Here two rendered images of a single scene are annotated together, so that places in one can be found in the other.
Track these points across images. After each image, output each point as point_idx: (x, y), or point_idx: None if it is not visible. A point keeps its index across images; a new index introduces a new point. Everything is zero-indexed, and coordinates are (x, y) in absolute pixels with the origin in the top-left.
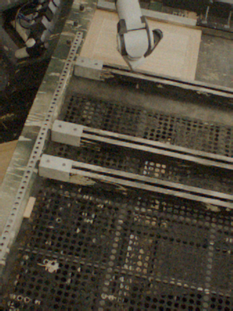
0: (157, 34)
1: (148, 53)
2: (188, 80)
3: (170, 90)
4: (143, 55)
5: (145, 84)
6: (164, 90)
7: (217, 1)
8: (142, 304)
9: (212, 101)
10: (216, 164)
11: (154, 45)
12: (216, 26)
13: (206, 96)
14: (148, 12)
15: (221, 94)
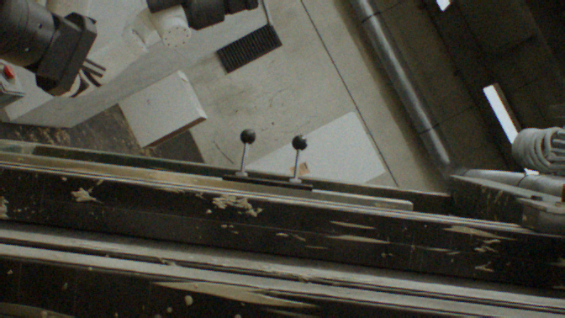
0: (76, 20)
1: (27, 20)
2: (187, 184)
3: (122, 209)
4: (2, 13)
5: (30, 194)
6: (97, 214)
7: (270, 176)
8: None
9: (273, 240)
10: (319, 292)
11: (62, 43)
12: (271, 181)
13: (250, 219)
14: (110, 165)
15: (300, 202)
